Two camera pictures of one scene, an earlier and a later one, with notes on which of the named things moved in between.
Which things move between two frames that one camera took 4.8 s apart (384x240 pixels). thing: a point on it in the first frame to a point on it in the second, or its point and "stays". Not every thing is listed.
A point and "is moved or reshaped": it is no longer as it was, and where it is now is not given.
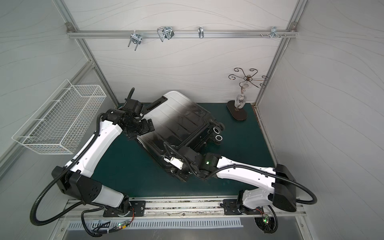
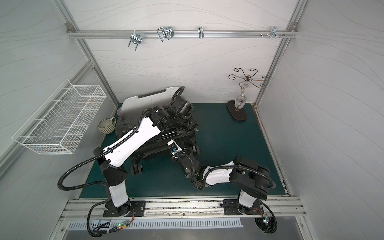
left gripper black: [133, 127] to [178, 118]
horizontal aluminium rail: [183, 34] stays
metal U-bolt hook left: [136, 38] stays
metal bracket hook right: [273, 31] stays
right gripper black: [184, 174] to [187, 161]
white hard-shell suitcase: [178, 119] is moved or reshaped
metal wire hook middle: [166, 32] stays
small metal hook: [201, 32] stays
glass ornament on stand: [240, 99] stays
